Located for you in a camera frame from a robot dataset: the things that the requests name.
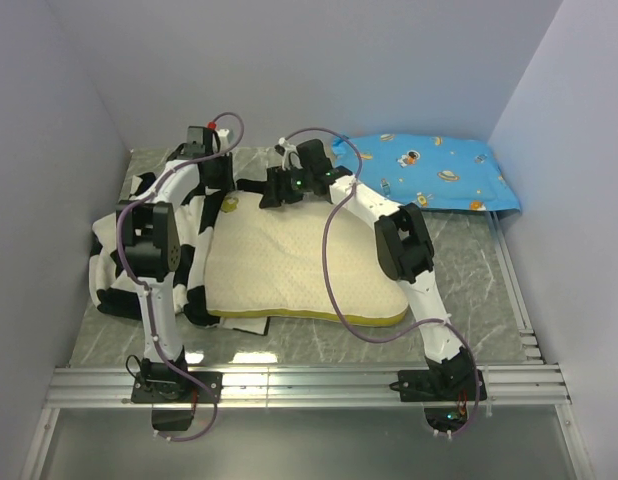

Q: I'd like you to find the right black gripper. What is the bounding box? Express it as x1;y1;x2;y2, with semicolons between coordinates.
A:
258;166;313;211

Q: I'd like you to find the cream yellow pillow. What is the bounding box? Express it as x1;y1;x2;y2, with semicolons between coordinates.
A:
204;192;408;327

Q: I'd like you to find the black white checkered pillowcase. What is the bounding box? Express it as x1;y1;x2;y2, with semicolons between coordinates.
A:
86;172;270;336

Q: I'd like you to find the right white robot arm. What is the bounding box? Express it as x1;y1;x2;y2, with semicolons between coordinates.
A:
260;138;481;400

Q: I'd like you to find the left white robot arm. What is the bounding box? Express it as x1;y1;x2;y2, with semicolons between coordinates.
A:
116;121;232;402

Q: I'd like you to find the blue space print pillow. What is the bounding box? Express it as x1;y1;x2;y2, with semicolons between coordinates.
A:
332;133;521;211

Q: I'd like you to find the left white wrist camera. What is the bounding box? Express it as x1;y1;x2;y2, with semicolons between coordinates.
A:
206;121;233;150

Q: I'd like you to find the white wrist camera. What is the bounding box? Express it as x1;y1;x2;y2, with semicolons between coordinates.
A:
274;137;301;170
206;121;233;150

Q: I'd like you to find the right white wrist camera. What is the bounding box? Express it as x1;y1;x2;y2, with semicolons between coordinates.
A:
274;137;301;170

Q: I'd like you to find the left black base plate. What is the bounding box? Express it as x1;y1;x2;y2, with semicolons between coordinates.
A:
130;371;223;404

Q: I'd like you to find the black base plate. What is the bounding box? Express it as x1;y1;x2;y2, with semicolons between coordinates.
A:
389;369;487;403
130;371;223;404

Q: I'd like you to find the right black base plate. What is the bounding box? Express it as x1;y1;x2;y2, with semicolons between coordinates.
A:
389;369;487;403

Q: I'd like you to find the aluminium mounting rail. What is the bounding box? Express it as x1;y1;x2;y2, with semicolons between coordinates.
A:
44;364;571;409

